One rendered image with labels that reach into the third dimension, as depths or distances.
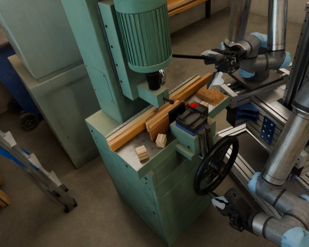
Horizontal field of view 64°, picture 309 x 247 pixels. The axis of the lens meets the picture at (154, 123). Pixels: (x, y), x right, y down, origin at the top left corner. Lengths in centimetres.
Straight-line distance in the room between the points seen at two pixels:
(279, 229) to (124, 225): 124
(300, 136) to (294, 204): 22
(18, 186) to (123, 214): 101
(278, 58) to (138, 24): 68
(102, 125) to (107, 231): 85
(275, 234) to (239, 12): 93
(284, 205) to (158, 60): 64
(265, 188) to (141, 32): 67
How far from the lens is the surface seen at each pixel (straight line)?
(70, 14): 118
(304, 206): 94
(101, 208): 201
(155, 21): 87
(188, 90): 125
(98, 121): 140
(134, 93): 112
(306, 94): 80
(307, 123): 83
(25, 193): 240
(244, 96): 154
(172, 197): 134
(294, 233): 86
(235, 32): 136
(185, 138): 102
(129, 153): 104
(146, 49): 89
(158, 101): 104
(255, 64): 123
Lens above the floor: 168
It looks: 43 degrees down
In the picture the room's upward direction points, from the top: 11 degrees counter-clockwise
